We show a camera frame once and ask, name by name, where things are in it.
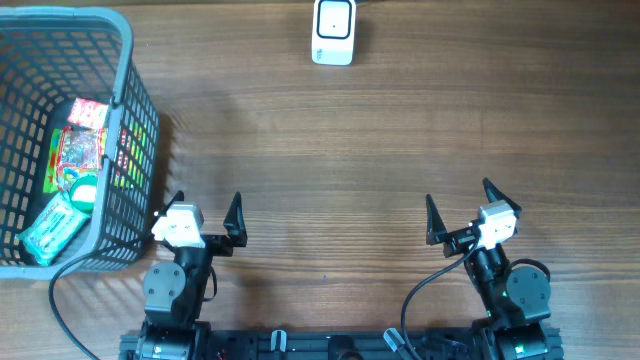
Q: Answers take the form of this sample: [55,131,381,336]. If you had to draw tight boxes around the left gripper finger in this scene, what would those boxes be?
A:
[158,190,184,216]
[223,192,247,237]

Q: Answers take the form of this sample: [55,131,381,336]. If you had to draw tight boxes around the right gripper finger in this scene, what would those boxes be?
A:
[426,194,447,246]
[482,178,522,213]

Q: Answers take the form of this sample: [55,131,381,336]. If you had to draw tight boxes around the green lid seasoning jar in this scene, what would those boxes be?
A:
[69,175,98,214]

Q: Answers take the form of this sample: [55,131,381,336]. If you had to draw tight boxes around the green Haribo gummy bag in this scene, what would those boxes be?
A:
[42,126,108,194]

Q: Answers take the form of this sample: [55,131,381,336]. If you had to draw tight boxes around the teal tissue pack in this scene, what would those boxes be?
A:
[17,191,90,266]

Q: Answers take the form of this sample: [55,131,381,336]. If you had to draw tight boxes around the red white snack packet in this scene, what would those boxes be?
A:
[67,98,109,130]

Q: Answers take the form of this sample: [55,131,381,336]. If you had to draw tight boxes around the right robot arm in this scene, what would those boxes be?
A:
[426,178,561,359]

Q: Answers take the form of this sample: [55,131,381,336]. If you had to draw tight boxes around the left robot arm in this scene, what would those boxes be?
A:
[120,192,248,360]

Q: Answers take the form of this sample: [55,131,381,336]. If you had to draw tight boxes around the white barcode scanner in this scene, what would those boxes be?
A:
[311,0,357,66]

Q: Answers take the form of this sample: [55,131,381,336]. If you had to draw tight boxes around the grey plastic mesh basket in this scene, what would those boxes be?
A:
[1,7,159,281]

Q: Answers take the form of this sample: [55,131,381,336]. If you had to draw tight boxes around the black right camera cable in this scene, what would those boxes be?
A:
[400,227,552,360]

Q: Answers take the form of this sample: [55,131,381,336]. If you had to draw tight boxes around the black camera cable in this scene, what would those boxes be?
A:
[400,227,552,360]
[47,234,156,360]

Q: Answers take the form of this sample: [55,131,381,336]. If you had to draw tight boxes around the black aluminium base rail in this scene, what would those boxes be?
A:
[119,328,565,360]

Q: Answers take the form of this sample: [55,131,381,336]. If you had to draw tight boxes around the black left camera cable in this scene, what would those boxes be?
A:
[47,234,156,360]

